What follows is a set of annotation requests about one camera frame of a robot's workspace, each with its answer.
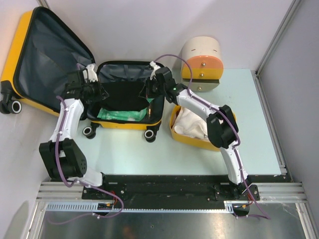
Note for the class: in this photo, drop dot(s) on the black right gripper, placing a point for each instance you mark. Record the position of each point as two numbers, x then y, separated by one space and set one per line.
147 88

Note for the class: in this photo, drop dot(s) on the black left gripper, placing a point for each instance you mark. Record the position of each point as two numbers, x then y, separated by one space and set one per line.
103 92

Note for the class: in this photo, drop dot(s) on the black shirt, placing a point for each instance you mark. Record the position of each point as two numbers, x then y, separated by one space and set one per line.
124 96

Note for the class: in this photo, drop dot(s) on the white towel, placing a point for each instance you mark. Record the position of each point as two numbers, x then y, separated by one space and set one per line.
189 124

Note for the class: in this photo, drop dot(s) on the yellow plastic basket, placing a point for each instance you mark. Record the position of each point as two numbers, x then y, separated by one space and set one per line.
185 139

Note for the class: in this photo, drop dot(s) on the yellow Pikachu suitcase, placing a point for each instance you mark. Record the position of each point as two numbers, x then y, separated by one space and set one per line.
43 52

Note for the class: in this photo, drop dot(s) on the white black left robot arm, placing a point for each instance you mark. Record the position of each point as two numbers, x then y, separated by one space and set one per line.
61 155

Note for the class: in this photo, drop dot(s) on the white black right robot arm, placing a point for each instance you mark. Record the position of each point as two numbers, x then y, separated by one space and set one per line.
222 129

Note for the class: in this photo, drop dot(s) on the frosted gold spray bottle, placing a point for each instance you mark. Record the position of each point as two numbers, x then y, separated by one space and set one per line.
149 111

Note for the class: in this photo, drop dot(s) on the white pastel mini drawer cabinet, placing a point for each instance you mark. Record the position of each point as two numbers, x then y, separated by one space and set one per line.
204 67

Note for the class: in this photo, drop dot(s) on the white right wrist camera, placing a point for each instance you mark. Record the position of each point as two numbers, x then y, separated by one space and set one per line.
155 67

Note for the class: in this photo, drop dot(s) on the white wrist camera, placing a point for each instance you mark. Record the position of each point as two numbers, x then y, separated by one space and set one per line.
155 67
89 73

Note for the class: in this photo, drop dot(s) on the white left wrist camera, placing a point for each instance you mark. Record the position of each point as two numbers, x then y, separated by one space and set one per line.
89 73

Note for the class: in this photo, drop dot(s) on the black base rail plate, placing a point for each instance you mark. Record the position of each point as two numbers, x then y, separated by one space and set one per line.
218 188

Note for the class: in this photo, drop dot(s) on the left aluminium corner post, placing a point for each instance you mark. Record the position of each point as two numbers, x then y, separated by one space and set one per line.
43 3

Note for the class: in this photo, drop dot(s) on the aluminium corner post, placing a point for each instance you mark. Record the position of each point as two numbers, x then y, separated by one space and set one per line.
43 3
279 34

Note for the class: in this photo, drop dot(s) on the white slotted cable duct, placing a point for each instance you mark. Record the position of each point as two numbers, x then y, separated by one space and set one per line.
93 208

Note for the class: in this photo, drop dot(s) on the aluminium frame rail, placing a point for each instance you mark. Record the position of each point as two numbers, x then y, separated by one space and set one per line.
268 192

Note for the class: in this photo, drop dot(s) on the right aluminium corner post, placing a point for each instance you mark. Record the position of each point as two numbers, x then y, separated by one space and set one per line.
279 34

